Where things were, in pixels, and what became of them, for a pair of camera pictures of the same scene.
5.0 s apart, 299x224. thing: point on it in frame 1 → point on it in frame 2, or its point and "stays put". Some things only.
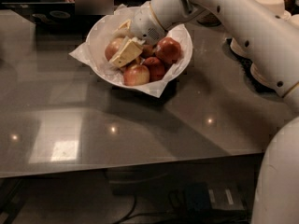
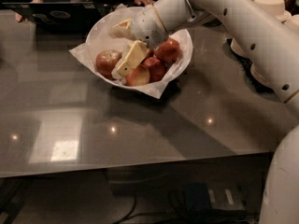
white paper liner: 92,51 stays put
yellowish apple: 112,49 → 105,62
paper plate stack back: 234,47 stays put
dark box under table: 204,197 stays put
